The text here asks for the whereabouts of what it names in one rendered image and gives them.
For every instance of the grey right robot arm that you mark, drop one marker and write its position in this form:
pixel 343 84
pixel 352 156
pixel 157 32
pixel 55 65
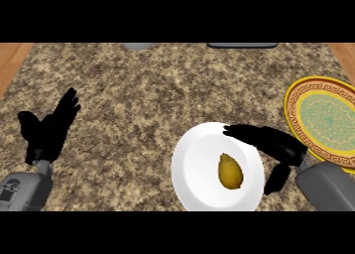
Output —
pixel 328 187

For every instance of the pale grey appliance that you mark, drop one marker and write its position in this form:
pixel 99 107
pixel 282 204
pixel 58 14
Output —
pixel 139 45

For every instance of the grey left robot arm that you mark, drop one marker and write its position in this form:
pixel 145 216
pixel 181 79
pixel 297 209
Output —
pixel 23 190

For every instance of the yellow patterned plate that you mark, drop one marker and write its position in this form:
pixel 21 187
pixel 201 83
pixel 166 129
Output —
pixel 330 122

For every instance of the white plate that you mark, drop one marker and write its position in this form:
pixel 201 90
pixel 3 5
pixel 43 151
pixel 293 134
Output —
pixel 217 167

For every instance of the dark grey appliance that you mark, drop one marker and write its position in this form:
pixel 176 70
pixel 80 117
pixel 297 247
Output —
pixel 243 45

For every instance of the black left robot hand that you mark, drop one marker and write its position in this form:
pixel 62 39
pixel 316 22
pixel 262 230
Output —
pixel 48 132

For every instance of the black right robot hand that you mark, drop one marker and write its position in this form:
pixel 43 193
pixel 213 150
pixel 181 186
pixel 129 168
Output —
pixel 272 142

